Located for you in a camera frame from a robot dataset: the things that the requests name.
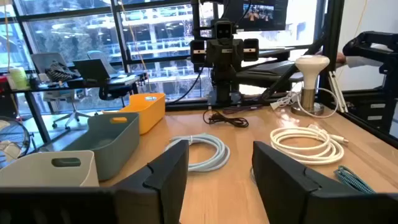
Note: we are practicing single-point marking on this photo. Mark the striped bag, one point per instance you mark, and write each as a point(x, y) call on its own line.
point(60, 72)

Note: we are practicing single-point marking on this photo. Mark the person's forearm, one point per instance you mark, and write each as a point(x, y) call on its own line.
point(357, 61)

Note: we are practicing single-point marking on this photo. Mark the white mushroom lamp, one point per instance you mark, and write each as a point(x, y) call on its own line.
point(311, 67)

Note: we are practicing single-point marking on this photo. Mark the grey-green plastic bin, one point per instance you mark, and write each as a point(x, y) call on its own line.
point(109, 149)

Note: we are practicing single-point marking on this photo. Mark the black drawer cabinet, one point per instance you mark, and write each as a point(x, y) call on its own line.
point(360, 112)

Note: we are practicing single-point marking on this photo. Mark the yellow plastic bin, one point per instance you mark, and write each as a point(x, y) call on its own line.
point(149, 115)

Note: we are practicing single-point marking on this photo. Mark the white leaning rods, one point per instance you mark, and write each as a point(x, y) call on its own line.
point(337, 93)

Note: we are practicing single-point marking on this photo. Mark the black monitor screen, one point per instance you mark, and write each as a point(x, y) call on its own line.
point(261, 15)

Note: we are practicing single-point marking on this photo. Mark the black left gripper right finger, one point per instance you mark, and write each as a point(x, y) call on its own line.
point(280, 186)

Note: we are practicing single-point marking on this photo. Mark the person's hand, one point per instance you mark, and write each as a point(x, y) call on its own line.
point(341, 58)

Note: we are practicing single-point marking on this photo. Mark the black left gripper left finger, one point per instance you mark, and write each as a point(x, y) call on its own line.
point(155, 193)

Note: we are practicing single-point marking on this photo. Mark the white plastic bin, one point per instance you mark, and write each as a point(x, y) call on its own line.
point(37, 174)

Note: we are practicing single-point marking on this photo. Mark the black laptop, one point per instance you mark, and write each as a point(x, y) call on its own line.
point(91, 70)

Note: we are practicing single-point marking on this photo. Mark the dark office chair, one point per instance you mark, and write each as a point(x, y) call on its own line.
point(116, 91)

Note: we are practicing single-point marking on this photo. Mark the yellow-green roll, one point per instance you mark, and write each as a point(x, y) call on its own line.
point(18, 77)

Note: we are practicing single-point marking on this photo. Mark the black office desk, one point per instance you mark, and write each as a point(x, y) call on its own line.
point(77, 83)

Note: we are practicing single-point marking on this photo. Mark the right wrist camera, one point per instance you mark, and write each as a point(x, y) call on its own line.
point(223, 29)

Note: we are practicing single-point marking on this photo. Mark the grey office chair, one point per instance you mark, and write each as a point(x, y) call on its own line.
point(46, 60)

